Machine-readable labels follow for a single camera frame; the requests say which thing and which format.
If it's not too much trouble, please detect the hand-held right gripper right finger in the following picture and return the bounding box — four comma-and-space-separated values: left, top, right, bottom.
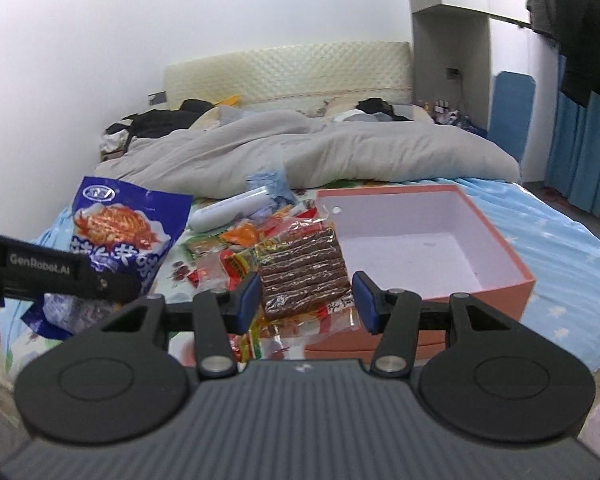
352, 270, 511, 377

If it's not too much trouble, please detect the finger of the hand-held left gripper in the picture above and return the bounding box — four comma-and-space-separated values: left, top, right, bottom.
92, 271, 143, 307

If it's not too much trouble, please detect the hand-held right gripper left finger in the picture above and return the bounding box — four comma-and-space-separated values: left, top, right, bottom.
99, 272, 262, 379

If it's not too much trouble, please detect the pile of assorted snack packets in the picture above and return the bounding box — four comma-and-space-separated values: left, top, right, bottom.
167, 199, 331, 362

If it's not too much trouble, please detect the clear packet of brown sticks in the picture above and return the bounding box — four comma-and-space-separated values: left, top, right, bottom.
252, 217, 367, 337

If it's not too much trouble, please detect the blue snack bag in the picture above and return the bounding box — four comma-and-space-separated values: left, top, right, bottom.
21, 176, 195, 338

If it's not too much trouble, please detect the pink cardboard box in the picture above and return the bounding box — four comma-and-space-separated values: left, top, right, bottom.
314, 184, 537, 322

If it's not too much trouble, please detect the pink box lid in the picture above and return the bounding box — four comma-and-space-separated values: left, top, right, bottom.
304, 330, 453, 362

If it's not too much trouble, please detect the fruit print sheet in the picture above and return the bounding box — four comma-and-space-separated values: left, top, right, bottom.
150, 185, 332, 321

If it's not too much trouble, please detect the white tube bottle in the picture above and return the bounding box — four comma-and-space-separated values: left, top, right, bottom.
187, 186, 272, 233

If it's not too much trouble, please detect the crumpled blue plastic bag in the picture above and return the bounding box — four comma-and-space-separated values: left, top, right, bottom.
246, 167, 299, 209

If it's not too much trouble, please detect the white crumpled cloth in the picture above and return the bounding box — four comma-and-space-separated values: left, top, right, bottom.
100, 124, 132, 154

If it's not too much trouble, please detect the grey duvet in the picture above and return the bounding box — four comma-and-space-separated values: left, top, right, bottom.
94, 109, 521, 199

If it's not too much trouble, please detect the black clothes heap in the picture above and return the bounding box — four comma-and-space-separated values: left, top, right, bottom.
104, 99, 216, 141

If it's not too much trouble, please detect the beige pillow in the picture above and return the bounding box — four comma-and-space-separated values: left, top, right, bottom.
194, 105, 242, 132

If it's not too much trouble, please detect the black garment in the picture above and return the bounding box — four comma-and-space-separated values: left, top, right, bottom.
355, 97, 412, 122

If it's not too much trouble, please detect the pale printed pillow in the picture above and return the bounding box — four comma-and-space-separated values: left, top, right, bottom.
320, 97, 432, 124

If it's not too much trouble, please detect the blue star bedsheet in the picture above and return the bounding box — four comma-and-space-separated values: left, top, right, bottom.
0, 175, 600, 411

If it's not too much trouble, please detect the cluster of small bottles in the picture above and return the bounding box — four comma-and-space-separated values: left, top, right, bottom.
422, 100, 475, 129

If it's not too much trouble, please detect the cream quilted headboard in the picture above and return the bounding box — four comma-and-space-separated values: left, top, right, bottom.
163, 41, 414, 112

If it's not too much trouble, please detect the blue padded board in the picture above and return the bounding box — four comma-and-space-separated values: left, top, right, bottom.
491, 70, 537, 162

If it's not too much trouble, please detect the blue curtain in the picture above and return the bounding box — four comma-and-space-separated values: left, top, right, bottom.
545, 52, 600, 217

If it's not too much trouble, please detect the black hanging coat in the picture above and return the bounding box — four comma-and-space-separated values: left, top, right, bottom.
555, 0, 600, 109

